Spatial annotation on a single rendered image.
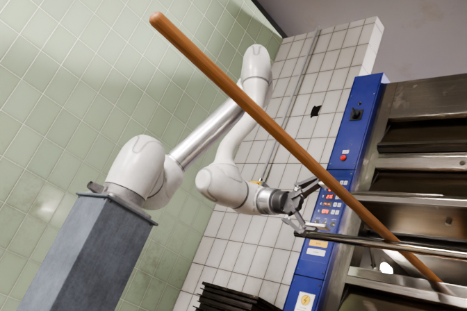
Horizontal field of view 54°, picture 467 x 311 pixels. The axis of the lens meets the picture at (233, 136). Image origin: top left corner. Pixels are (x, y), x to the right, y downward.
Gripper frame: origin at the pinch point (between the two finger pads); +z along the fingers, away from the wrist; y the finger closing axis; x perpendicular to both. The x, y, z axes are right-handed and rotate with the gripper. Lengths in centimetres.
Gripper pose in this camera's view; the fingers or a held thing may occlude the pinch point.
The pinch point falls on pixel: (331, 206)
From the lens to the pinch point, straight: 139.7
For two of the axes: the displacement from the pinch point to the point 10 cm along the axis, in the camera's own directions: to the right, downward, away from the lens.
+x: -6.2, -5.4, -5.7
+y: -3.6, 8.4, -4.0
